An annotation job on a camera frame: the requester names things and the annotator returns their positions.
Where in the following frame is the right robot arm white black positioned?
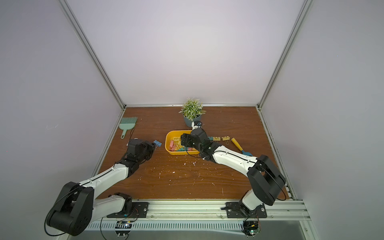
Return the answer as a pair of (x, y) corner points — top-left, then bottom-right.
(181, 128), (286, 211)

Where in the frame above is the blue binder clip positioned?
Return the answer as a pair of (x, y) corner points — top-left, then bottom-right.
(154, 140), (162, 147)

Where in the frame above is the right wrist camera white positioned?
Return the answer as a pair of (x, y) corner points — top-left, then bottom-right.
(192, 121), (203, 130)

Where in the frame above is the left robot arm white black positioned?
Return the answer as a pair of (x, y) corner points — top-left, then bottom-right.
(44, 139), (158, 236)

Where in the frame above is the controller board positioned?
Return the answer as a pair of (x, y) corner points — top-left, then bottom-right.
(242, 221), (261, 237)
(115, 221), (133, 240)

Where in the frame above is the potted plant blue-grey pot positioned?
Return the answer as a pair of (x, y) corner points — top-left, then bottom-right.
(179, 99), (206, 128)

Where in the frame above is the green hand brush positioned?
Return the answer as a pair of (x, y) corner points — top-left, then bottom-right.
(119, 117), (138, 139)

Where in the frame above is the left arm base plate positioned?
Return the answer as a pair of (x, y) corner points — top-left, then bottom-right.
(107, 202), (149, 219)

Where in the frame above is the right controller board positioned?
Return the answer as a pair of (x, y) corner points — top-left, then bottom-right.
(242, 221), (261, 237)

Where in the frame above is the blue garden fork yellow handle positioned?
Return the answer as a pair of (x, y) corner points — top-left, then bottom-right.
(231, 138), (253, 156)

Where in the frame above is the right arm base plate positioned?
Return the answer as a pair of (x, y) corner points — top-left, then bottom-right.
(221, 202), (267, 219)

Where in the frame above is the yellow plastic storage box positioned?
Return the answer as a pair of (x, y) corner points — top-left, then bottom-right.
(165, 130), (199, 155)

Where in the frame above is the left controller board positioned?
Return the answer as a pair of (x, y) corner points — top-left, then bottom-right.
(115, 221), (133, 240)

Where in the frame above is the aluminium front rail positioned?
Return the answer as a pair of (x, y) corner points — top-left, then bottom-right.
(64, 199), (311, 222)

